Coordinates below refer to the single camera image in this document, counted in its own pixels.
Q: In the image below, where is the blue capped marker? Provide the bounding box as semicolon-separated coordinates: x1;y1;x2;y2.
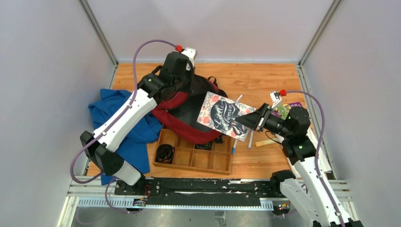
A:
231;140;238;154
248;130;254;150

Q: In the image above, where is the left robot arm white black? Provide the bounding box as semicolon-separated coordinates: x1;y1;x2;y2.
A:
80;48;197;195

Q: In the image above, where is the red backpack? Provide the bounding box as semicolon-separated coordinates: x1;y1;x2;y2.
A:
151;75;227;144

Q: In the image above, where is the blue capped marker right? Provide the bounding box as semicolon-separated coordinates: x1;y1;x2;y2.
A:
248;130;254;150

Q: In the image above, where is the coiled cable tray middle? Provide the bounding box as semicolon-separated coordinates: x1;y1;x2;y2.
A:
194;141;213;150

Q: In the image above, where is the blue cloth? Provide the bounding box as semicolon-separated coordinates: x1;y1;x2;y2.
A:
80;89;162;186

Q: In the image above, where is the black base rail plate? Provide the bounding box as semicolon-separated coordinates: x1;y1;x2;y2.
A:
114;177;285;207

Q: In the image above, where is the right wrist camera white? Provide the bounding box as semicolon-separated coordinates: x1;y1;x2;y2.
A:
270;91;282;109

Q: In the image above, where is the blue capped marker left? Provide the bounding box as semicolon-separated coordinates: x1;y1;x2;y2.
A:
231;140;238;154

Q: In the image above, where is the white paper towel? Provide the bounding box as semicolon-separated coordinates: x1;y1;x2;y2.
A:
273;127;332;179

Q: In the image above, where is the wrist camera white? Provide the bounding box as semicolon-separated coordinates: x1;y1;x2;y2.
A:
181;47;197;68
270;91;282;109

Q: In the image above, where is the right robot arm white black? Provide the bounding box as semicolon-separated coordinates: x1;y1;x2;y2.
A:
235;104;363;227

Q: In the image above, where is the Little Women book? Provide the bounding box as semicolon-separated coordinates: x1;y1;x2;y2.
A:
197;92;256;142

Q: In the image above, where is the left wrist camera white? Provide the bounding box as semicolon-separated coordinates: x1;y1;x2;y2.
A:
181;47;197;68

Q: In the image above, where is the coiled black cable front left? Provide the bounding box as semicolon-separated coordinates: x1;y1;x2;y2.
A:
155;144;175;165

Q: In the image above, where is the purple Treehouse book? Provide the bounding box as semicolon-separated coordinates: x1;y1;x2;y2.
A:
273;102;303;120

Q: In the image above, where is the wooden compartment tray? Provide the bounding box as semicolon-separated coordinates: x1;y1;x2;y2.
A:
153;129;232;175

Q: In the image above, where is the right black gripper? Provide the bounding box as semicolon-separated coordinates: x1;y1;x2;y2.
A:
235;103;292;139

